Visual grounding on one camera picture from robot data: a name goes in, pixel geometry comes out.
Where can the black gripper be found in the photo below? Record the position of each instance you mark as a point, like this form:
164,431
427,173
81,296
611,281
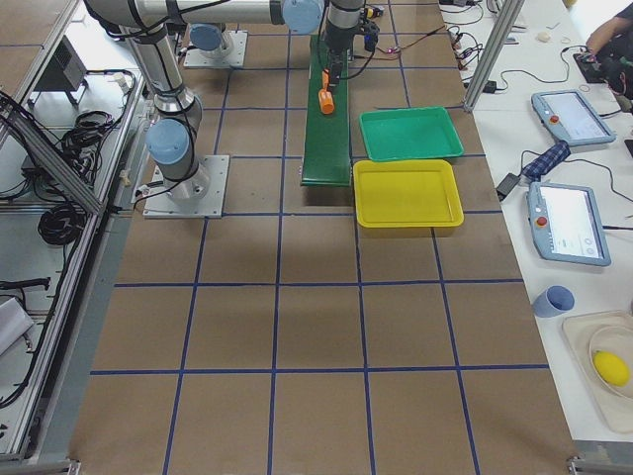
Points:
335,52

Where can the orange cylinder with 4680 label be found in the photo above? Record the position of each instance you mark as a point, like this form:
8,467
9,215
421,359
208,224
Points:
325,80

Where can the plain orange cylinder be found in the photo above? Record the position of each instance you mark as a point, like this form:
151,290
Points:
325,101

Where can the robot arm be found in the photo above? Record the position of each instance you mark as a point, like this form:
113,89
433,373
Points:
211,39
144,25

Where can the green plastic tray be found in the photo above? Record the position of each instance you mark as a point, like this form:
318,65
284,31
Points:
412,133

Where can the green conveyor belt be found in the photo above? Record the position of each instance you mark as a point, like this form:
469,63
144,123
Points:
326,160

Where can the yellow plastic tray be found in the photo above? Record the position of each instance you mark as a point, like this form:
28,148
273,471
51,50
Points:
416,193

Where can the black power adapter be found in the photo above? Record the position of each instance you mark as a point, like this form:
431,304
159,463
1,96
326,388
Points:
506,186

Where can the upper teach pendant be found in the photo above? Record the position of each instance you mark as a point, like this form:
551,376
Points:
569,117

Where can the teach pendant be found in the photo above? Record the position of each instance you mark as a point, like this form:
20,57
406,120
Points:
569,117
565,224

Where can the lower teach pendant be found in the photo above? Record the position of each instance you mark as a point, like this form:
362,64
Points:
565,224

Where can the blue plastic cup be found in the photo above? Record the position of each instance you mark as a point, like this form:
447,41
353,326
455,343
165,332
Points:
553,301

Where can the white bowl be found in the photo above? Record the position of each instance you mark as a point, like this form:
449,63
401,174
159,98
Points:
617,340

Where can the yellow lemon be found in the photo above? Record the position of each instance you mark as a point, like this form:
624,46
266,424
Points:
611,368

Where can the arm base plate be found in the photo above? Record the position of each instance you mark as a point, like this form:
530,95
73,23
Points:
229,54
201,196

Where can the aluminium frame post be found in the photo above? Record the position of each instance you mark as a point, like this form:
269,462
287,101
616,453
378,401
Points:
505,19

